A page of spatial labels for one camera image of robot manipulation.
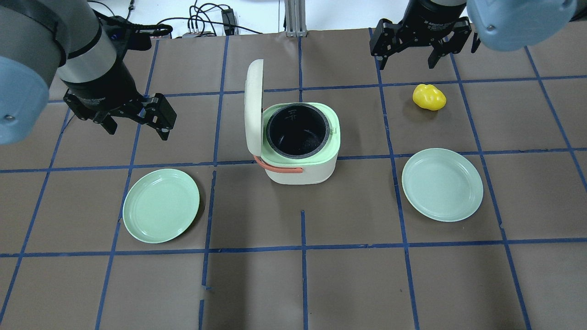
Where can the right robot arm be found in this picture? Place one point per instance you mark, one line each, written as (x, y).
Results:
(501, 25)

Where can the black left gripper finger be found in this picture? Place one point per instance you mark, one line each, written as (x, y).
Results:
(163, 133)
(109, 125)

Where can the green plate right side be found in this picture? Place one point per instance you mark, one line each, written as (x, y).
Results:
(442, 185)

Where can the black power adapter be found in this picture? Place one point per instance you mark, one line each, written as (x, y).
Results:
(228, 19)

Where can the green plate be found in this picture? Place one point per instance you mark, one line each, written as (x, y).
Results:
(442, 185)
(160, 206)

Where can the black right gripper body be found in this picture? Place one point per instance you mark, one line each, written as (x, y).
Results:
(430, 24)

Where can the green plate left side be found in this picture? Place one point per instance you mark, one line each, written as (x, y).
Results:
(160, 206)

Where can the aluminium frame post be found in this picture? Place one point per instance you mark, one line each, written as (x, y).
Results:
(295, 18)

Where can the white rice cooker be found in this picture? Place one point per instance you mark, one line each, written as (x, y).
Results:
(295, 143)

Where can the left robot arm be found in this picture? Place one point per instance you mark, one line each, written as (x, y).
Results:
(44, 39)

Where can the yellow toy bell pepper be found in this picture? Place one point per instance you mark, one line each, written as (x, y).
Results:
(429, 97)

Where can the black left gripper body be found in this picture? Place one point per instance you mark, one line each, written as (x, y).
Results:
(102, 87)

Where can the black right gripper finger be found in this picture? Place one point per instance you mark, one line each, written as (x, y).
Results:
(439, 51)
(382, 56)

